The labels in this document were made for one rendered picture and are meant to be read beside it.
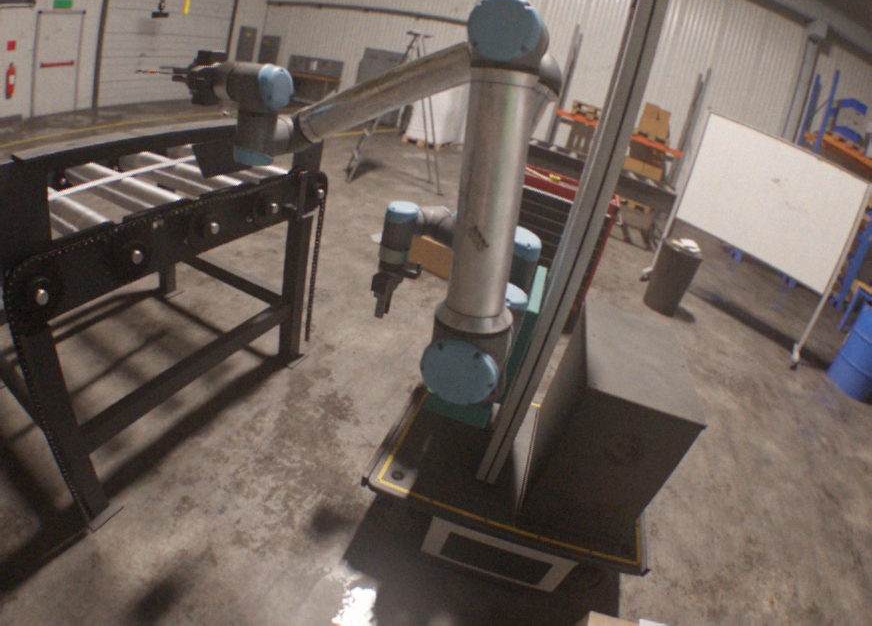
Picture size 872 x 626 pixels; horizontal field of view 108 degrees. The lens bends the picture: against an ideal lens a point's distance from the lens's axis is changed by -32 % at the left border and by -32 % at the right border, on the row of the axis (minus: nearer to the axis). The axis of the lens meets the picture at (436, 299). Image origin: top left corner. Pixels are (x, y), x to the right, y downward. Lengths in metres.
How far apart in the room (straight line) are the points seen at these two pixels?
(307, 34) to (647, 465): 13.37
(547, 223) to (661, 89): 8.32
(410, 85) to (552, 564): 1.33
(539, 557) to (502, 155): 1.13
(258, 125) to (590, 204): 0.73
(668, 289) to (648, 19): 3.43
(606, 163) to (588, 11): 10.32
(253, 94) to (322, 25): 12.58
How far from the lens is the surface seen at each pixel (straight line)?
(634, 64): 1.04
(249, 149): 1.00
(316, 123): 1.05
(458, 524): 1.38
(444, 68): 0.93
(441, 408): 1.12
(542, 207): 3.02
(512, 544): 1.41
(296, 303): 2.12
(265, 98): 0.97
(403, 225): 1.28
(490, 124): 0.74
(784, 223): 4.97
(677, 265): 4.21
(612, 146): 1.03
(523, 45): 0.73
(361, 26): 12.86
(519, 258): 1.43
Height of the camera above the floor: 1.39
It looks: 26 degrees down
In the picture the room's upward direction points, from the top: 14 degrees clockwise
